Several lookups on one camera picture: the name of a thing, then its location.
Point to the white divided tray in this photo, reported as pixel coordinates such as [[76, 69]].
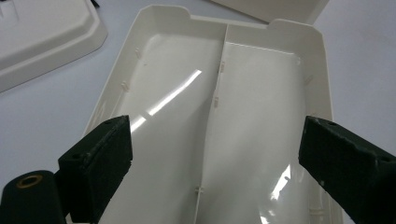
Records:
[[249, 124]]

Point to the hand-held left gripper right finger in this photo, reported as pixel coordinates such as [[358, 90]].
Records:
[[351, 168]]

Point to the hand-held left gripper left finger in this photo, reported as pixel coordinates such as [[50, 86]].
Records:
[[99, 165]]

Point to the white plastic storage box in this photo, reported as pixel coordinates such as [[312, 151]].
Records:
[[274, 9]]

